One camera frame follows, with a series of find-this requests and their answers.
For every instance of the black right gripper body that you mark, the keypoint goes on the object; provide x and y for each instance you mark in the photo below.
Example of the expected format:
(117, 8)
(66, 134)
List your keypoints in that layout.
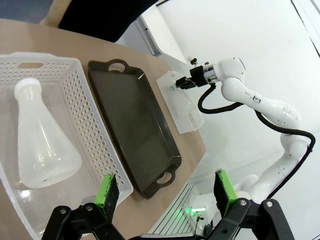
(198, 76)

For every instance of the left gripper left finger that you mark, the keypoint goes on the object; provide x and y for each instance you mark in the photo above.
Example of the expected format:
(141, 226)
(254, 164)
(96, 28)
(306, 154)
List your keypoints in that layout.
(106, 192)

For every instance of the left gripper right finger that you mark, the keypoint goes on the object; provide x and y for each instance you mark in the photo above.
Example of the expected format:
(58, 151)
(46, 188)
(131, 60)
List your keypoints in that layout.
(225, 190)

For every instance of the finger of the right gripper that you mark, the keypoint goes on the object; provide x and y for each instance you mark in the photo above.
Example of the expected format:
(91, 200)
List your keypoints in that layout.
(184, 80)
(187, 86)

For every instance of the translucent white Erlenmeyer flask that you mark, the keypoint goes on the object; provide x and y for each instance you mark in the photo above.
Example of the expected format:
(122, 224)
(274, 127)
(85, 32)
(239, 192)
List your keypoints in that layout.
(42, 140)

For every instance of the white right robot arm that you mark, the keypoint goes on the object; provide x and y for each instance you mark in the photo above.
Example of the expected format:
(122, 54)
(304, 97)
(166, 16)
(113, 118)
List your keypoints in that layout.
(280, 110)

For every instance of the person's right forearm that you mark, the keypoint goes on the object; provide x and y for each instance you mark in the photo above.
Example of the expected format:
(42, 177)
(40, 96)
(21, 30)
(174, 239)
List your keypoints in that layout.
(51, 13)

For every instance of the white perforated plastic basket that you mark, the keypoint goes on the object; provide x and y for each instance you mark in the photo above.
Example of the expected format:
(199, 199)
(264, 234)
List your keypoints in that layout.
(85, 120)
(182, 107)

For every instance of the white side table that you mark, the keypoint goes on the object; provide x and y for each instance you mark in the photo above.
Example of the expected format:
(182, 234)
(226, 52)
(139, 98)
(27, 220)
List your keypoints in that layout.
(162, 35)

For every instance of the white slatted panel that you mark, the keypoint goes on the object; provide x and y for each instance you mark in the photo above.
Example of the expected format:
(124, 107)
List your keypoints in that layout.
(172, 212)

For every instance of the dark brown serving tray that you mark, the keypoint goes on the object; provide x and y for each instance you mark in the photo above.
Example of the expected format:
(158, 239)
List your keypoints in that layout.
(132, 125)

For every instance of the person in black shirt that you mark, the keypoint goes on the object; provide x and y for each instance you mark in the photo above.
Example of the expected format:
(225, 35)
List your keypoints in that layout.
(107, 17)

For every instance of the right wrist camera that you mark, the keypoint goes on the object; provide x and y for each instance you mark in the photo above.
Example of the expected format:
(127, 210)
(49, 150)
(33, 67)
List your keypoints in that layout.
(193, 60)

